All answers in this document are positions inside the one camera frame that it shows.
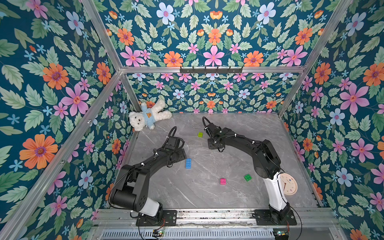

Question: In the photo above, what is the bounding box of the light blue long lego brick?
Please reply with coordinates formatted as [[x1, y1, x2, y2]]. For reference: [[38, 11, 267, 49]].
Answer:
[[186, 158, 192, 169]]

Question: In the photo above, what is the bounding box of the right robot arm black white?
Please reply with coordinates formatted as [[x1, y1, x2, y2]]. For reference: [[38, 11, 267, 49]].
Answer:
[[202, 117, 291, 222]]

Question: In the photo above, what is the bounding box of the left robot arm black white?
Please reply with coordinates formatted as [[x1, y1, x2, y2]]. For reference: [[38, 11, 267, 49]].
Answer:
[[108, 127, 187, 218]]

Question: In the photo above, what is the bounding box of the pink lego brick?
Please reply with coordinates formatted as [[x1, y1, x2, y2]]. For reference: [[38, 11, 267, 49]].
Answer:
[[220, 178, 227, 185]]

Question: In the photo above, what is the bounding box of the white teddy bear blue shirt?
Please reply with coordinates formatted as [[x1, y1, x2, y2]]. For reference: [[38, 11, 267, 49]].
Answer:
[[129, 99, 172, 132]]

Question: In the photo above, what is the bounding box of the beige round clock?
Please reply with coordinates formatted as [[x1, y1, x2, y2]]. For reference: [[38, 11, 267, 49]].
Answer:
[[280, 173, 298, 196]]

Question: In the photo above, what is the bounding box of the white ventilation grille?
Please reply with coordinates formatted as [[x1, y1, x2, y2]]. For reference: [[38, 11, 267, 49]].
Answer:
[[101, 229, 275, 240]]

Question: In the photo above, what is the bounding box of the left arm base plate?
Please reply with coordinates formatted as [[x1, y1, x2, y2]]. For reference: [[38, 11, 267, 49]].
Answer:
[[136, 210, 178, 227]]

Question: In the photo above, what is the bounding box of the black hook rail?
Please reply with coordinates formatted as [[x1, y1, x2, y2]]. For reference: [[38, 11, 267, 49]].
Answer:
[[179, 67, 243, 75]]

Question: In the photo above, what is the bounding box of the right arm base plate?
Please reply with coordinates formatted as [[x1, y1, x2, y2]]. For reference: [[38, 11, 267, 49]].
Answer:
[[252, 209, 298, 226]]

